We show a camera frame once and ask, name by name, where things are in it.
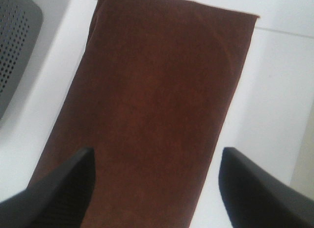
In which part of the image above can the grey perforated plastic basket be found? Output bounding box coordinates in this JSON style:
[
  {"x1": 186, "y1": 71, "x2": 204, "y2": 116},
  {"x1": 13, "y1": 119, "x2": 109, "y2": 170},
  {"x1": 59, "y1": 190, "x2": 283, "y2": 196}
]
[{"x1": 0, "y1": 0, "x2": 43, "y2": 117}]

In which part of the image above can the brown towel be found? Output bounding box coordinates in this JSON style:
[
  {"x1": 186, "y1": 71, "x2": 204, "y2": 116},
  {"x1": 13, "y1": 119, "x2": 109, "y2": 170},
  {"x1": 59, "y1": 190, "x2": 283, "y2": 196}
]
[{"x1": 31, "y1": 0, "x2": 258, "y2": 228}]

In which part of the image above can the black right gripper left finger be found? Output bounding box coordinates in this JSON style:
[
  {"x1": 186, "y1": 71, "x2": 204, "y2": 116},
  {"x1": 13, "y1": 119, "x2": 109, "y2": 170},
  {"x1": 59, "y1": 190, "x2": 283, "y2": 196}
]
[{"x1": 0, "y1": 148, "x2": 95, "y2": 228}]

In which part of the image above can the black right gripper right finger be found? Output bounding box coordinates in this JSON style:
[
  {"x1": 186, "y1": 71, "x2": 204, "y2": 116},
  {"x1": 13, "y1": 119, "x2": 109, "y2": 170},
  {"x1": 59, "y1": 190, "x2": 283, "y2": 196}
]
[{"x1": 219, "y1": 147, "x2": 314, "y2": 228}]

